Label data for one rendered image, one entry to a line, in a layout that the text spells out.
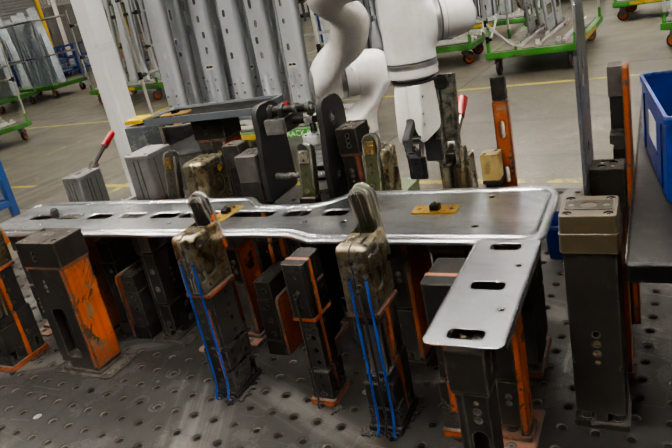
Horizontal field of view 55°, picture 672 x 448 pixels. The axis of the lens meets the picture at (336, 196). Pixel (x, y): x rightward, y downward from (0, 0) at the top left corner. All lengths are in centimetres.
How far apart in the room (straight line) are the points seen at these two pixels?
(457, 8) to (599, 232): 41
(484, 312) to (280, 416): 53
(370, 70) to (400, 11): 75
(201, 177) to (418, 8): 72
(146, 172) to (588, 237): 109
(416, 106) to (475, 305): 37
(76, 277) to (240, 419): 49
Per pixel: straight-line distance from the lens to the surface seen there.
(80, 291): 151
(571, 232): 96
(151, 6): 627
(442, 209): 117
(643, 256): 89
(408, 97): 107
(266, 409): 128
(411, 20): 106
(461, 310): 85
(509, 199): 118
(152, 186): 167
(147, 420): 137
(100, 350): 157
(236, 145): 156
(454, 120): 126
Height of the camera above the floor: 143
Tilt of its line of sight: 19 degrees down
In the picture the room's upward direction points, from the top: 12 degrees counter-clockwise
